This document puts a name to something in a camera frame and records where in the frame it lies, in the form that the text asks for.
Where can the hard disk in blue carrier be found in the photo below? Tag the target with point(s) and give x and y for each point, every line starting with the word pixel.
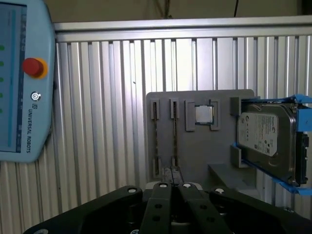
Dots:
pixel 265 136

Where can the silver CPU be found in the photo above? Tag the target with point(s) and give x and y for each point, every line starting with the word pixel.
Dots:
pixel 204 115

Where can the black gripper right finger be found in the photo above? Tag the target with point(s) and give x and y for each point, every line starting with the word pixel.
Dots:
pixel 200 209

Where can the RAM stick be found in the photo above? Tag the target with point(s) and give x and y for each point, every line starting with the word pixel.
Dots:
pixel 174 136
pixel 155 136

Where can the grey parts rack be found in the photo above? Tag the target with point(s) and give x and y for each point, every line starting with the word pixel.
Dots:
pixel 207 151

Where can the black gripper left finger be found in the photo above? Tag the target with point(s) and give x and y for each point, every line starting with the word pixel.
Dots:
pixel 158 209

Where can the pale blue teach pendant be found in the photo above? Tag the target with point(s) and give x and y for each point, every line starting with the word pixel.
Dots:
pixel 36 122

